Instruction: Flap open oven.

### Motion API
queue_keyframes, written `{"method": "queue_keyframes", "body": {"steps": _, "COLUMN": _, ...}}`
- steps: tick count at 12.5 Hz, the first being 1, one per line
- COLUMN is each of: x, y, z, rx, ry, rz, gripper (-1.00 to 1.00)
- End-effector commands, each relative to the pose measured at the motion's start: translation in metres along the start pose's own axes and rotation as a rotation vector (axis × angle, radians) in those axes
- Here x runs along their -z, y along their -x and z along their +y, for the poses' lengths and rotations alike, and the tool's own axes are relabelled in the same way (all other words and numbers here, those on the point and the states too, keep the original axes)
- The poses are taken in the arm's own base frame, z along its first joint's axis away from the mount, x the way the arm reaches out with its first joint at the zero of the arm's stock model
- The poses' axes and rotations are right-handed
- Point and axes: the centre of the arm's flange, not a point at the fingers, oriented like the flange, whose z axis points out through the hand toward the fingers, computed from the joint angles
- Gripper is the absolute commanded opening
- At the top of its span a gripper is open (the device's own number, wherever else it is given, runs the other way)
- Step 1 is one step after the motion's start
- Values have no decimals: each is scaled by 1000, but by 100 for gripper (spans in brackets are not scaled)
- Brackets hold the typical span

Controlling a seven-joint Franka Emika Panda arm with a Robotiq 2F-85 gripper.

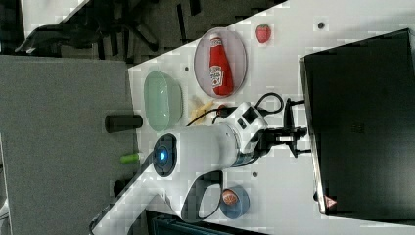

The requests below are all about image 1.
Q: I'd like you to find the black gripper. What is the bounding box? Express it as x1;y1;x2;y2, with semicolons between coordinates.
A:
258;99;311;158

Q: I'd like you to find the black toaster oven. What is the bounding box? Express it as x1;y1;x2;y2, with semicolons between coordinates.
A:
299;28;415;225

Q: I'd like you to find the black robot base upper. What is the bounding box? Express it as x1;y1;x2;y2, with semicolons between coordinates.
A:
105;115;143;133

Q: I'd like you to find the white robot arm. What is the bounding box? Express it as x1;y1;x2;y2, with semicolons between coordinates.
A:
89;99;307;235

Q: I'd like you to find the small red strawberry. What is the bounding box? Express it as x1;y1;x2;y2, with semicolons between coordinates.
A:
216;105;228;118

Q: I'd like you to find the orange slice toy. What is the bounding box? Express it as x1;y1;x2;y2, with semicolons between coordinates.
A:
222;189;238;206

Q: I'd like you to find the red ketchup bottle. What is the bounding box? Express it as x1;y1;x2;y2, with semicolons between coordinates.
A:
209;34;234;96

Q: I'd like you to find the peeled banana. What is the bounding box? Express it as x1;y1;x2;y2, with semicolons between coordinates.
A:
189;95;214;121

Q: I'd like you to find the grey round plate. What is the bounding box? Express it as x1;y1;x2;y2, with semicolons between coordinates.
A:
194;27;248;98

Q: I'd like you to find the large red strawberry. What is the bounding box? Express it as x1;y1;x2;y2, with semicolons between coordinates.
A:
255;24;271;43

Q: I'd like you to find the green perforated colander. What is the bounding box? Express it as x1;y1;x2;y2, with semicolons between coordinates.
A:
144;70;183;132

